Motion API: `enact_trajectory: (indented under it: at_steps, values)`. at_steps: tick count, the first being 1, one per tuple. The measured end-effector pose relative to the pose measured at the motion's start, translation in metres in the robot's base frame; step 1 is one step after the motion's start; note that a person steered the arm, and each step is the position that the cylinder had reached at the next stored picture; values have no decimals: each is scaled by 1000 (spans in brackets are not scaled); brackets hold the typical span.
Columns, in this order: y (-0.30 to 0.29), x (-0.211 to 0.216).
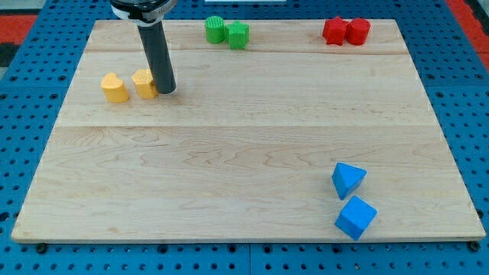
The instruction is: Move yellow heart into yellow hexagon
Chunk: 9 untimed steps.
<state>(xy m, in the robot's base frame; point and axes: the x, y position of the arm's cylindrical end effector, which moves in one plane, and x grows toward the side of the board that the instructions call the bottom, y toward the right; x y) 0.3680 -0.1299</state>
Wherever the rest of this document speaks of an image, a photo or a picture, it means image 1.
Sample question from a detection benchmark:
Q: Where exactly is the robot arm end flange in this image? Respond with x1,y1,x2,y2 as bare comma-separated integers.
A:
109,0,179,27

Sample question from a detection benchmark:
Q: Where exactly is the yellow hexagon block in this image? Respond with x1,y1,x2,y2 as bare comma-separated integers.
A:
131,69,158,99

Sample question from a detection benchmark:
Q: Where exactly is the yellow heart block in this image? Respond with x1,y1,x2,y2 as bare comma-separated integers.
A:
101,73,130,103

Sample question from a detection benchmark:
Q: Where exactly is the light wooden board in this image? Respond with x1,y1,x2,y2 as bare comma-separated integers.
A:
11,19,486,244

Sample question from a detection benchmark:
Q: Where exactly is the green star block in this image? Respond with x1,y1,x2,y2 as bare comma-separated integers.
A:
224,21,249,50

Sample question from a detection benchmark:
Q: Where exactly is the blue triangle block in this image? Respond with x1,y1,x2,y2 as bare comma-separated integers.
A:
332,162,367,199

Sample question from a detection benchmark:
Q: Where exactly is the green cylinder block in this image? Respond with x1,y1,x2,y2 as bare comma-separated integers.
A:
205,15,225,44

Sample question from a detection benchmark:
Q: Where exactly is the blue cube block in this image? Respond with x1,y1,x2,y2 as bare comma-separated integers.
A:
335,196,377,241

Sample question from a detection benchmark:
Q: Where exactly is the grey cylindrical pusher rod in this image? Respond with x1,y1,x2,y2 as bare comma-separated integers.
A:
138,22,176,94

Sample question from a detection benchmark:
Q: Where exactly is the red star block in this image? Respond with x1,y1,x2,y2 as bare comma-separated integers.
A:
322,16,349,46

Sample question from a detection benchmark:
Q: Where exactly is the red cylinder block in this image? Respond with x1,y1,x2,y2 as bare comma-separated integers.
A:
346,18,371,46

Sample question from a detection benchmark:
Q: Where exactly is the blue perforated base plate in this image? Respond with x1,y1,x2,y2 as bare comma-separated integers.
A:
1,0,488,274

